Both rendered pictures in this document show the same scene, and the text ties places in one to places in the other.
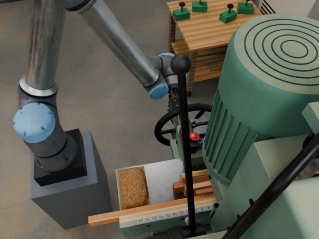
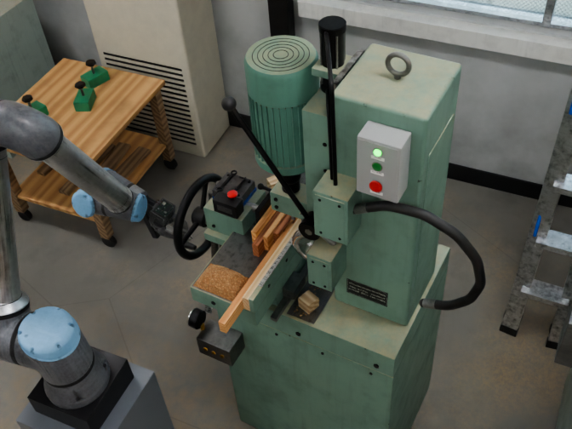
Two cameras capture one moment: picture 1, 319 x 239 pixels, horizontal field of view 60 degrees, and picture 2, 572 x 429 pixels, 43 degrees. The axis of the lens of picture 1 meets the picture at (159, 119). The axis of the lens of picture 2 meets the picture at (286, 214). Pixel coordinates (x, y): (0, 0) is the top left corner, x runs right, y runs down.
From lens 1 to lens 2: 1.31 m
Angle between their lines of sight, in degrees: 31
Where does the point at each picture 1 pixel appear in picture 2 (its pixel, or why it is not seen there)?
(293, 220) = (344, 101)
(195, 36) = not seen: hidden behind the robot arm
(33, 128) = (62, 332)
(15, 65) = not seen: outside the picture
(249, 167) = (309, 126)
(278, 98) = (297, 77)
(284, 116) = (305, 85)
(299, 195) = (338, 93)
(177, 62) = (229, 101)
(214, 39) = (99, 137)
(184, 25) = not seen: hidden behind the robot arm
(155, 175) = (228, 260)
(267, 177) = (322, 117)
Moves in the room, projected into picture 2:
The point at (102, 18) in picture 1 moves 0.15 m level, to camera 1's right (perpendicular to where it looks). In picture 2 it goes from (71, 149) to (115, 119)
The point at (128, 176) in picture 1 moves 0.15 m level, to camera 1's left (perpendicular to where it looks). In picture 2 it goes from (210, 274) to (172, 310)
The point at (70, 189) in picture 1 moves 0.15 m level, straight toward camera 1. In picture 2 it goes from (132, 405) to (182, 402)
